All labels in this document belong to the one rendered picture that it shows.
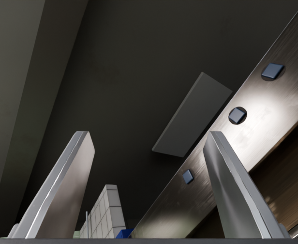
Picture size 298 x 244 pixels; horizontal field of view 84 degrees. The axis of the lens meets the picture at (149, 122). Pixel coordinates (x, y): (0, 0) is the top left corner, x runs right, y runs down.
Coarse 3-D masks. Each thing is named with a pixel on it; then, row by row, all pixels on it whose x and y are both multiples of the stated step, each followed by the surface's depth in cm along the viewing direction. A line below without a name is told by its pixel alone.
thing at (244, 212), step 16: (208, 144) 10; (224, 144) 9; (208, 160) 10; (224, 160) 8; (224, 176) 8; (240, 176) 7; (224, 192) 8; (240, 192) 7; (256, 192) 7; (224, 208) 8; (240, 208) 7; (256, 208) 6; (224, 224) 8; (240, 224) 7; (256, 224) 6; (272, 224) 6
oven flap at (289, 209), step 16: (288, 144) 47; (272, 160) 49; (288, 160) 45; (256, 176) 52; (272, 176) 47; (288, 176) 44; (272, 192) 45; (288, 192) 42; (272, 208) 44; (288, 208) 41; (208, 224) 60; (288, 224) 39
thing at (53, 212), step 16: (80, 144) 9; (64, 160) 8; (80, 160) 9; (48, 176) 7; (64, 176) 7; (80, 176) 9; (48, 192) 7; (64, 192) 7; (80, 192) 9; (32, 208) 6; (48, 208) 6; (64, 208) 7; (16, 224) 6; (32, 224) 6; (48, 224) 6; (64, 224) 7
